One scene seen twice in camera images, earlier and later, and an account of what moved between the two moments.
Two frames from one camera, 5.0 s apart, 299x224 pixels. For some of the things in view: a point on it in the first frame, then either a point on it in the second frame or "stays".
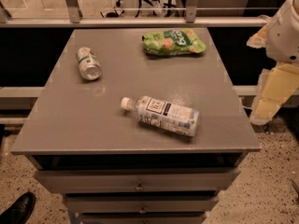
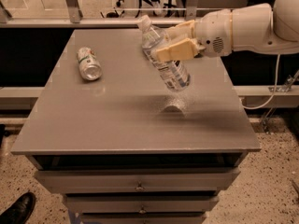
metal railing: x=77 y=21 stays
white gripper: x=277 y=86 -> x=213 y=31
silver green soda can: x=89 y=64 stays
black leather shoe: x=20 y=210 stays
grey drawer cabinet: x=113 y=168 stays
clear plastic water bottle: x=164 y=115 -> x=174 y=75
